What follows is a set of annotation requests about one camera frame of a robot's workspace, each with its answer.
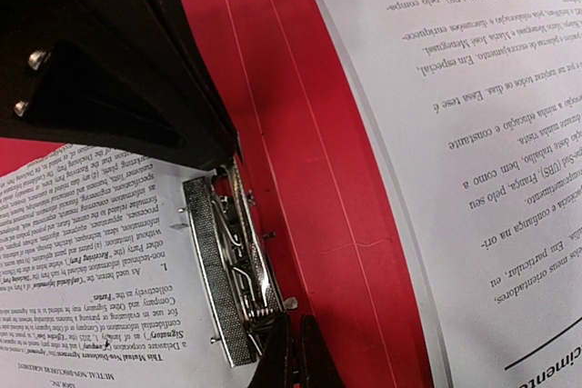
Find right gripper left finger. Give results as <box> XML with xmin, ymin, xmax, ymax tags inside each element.
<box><xmin>247</xmin><ymin>313</ymin><xmax>295</xmax><ymax>388</ymax></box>

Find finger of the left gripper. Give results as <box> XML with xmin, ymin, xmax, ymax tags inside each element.
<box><xmin>1</xmin><ymin>0</ymin><xmax>240</xmax><ymax>170</ymax></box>

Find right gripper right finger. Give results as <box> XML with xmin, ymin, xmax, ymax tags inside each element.
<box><xmin>297</xmin><ymin>314</ymin><xmax>346</xmax><ymax>388</ymax></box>

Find spine metal folder clip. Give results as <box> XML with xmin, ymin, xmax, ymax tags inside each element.
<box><xmin>178</xmin><ymin>160</ymin><xmax>298</xmax><ymax>368</ymax></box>

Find red file folder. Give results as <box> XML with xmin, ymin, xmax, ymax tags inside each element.
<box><xmin>1</xmin><ymin>0</ymin><xmax>436</xmax><ymax>387</ymax></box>

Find separate printed paper sheet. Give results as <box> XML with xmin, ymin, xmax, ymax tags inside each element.
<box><xmin>1</xmin><ymin>144</ymin><xmax>256</xmax><ymax>387</ymax></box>

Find printed white paper sheets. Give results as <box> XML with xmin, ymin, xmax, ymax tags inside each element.
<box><xmin>317</xmin><ymin>0</ymin><xmax>581</xmax><ymax>387</ymax></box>

